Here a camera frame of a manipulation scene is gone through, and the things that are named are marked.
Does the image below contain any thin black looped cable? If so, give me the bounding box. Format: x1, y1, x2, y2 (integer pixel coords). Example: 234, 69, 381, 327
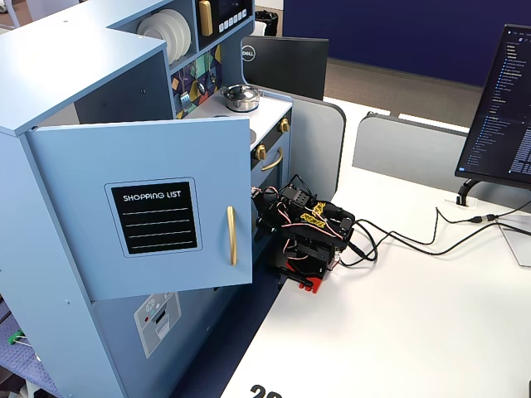
338, 219, 531, 269

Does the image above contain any gold microwave handle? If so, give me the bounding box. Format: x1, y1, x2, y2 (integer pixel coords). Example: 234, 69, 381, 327
198, 0, 214, 37

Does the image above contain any blue fridge door with dispenser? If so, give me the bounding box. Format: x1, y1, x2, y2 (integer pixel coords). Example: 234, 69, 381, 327
90, 265, 266, 398

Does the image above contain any monitor showing code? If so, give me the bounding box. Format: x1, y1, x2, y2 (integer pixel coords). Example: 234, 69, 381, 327
454, 23, 531, 191

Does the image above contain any black toy microwave door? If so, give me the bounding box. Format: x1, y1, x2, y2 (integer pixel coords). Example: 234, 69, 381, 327
194, 0, 255, 51

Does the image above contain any black Dell monitor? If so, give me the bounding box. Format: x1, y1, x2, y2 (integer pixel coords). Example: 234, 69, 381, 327
241, 36, 330, 102

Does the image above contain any white desk cable grommet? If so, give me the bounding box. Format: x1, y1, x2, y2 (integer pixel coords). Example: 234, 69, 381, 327
441, 192, 479, 209

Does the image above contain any gray desk divider panel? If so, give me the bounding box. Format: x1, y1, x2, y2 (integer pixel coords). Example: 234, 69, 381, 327
285, 91, 348, 197
352, 111, 531, 211

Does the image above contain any steel pot with lid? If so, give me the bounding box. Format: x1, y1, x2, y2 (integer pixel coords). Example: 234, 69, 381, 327
220, 84, 261, 114

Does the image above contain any blue shopping list cabinet door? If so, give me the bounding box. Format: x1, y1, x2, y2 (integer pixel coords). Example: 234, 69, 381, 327
25, 116, 254, 303

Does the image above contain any black cable with connector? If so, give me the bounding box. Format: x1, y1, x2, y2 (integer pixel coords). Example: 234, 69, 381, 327
352, 206, 531, 246

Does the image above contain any black trash bag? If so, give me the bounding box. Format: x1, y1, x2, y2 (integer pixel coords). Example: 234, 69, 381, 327
254, 9, 278, 39

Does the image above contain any gray flat stand base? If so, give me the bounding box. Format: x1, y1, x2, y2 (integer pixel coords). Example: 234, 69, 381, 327
496, 214, 531, 269

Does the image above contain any white toy plate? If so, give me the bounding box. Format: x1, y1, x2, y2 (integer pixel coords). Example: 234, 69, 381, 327
152, 10, 187, 61
136, 14, 175, 64
165, 7, 192, 56

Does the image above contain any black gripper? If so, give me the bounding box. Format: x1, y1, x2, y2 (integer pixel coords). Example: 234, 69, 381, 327
250, 185, 313, 246

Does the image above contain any gold curved cabinet door handle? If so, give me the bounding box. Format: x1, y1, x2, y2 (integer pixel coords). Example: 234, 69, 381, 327
226, 206, 239, 267

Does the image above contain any red table clamp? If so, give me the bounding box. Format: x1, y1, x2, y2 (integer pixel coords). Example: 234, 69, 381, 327
298, 276, 325, 295

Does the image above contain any blue toy kitchen unit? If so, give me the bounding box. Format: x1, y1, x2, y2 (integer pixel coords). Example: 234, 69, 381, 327
0, 0, 294, 398

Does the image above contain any gold oven handle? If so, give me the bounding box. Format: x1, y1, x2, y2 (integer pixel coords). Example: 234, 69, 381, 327
260, 146, 285, 172

